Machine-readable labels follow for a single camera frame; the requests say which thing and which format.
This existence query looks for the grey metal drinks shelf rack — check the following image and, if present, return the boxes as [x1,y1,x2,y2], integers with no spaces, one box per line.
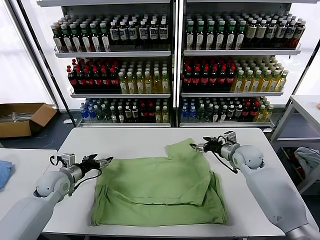
[177,0,302,129]
[37,0,179,128]

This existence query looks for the pale blue crumpled cloth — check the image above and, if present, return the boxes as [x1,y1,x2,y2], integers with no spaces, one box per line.
[293,146,320,179]

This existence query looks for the cola bottle red cap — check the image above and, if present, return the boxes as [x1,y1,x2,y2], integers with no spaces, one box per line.
[83,67,95,93]
[147,103,156,123]
[226,65,237,91]
[101,67,111,93]
[242,102,251,121]
[191,65,202,91]
[92,67,103,93]
[67,67,79,93]
[110,67,120,93]
[218,65,228,91]
[139,103,148,123]
[200,65,210,91]
[209,65,219,91]
[249,101,258,121]
[75,67,86,93]
[183,65,193,91]

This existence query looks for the clear plastic packets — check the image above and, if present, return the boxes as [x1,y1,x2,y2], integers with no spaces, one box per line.
[11,111,35,123]

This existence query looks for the grey metal frame table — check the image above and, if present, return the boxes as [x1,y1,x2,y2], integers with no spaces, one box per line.
[269,94,320,195]

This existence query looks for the blue folded cloth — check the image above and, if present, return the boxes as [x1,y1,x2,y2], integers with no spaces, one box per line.
[0,159,15,193]

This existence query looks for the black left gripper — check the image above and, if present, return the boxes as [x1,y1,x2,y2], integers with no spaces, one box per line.
[79,154,115,175]

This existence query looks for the black slanted frame pole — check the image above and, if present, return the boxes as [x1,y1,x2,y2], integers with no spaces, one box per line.
[284,36,320,111]
[9,0,77,125]

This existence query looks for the green polo shirt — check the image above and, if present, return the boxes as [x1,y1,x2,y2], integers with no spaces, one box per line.
[90,138,229,228]

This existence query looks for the dark bottle green cap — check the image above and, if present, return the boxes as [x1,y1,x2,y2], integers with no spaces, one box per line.
[225,20,236,51]
[90,22,102,53]
[61,23,75,53]
[52,24,65,53]
[80,22,93,53]
[215,20,226,51]
[195,20,205,51]
[185,20,195,51]
[234,20,247,51]
[70,23,84,53]
[205,20,215,51]
[100,22,112,53]

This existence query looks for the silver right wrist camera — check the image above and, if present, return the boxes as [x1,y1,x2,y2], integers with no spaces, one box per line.
[223,130,239,146]

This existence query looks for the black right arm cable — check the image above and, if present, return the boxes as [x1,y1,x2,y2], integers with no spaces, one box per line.
[211,134,240,175]

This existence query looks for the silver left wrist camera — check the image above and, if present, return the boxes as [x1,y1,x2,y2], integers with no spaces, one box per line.
[58,152,76,168]

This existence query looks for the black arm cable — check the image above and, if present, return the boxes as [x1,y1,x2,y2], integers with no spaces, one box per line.
[67,168,102,197]
[211,134,240,175]

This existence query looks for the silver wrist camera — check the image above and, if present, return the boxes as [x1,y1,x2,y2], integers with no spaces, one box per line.
[223,130,239,146]
[58,152,76,168]

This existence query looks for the red item under table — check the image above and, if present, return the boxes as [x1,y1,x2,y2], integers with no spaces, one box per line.
[287,147,306,175]

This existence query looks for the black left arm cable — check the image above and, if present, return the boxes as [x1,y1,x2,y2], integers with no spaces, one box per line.
[67,168,102,197]

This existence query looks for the dark bottle blue white label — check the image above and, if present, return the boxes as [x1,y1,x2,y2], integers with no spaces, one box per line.
[284,21,296,49]
[138,20,149,46]
[127,20,138,46]
[265,19,277,49]
[274,20,287,49]
[159,20,169,46]
[110,21,120,46]
[149,20,159,46]
[119,21,129,46]
[292,21,306,49]

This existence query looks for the open cardboard box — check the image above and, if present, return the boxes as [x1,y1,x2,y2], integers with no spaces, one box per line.
[0,102,58,138]

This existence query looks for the dark bottle beige label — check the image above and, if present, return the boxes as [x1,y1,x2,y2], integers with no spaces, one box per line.
[244,19,257,49]
[254,19,267,49]

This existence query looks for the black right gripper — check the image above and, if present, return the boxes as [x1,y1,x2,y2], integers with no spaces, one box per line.
[189,136,224,154]

